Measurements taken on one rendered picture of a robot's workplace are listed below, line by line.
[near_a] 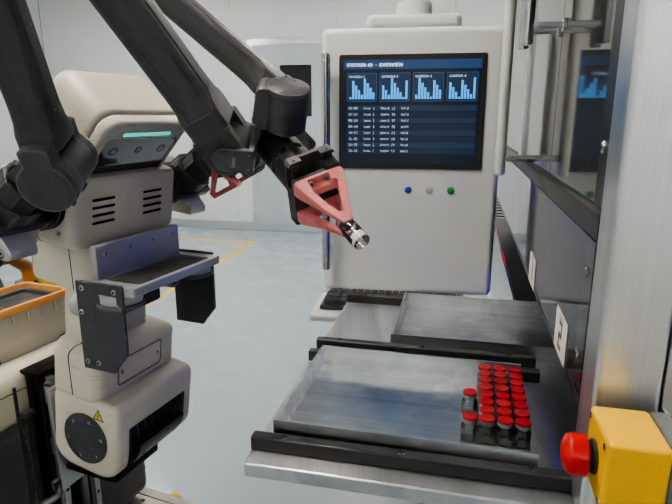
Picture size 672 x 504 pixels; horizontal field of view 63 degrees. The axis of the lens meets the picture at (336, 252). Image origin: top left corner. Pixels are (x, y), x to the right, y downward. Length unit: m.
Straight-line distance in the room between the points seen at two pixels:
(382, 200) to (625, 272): 1.08
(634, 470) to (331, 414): 0.43
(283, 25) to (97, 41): 2.32
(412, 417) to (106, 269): 0.57
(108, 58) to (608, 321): 7.10
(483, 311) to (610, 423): 0.74
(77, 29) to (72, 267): 6.69
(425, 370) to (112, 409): 0.57
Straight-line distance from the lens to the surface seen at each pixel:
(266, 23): 6.59
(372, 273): 1.66
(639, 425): 0.61
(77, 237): 1.02
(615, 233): 0.60
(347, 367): 1.00
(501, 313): 1.30
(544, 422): 0.89
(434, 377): 0.97
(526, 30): 1.04
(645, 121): 0.59
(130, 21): 0.72
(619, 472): 0.58
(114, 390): 1.15
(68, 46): 7.77
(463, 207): 1.61
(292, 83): 0.75
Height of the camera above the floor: 1.31
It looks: 14 degrees down
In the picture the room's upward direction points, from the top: straight up
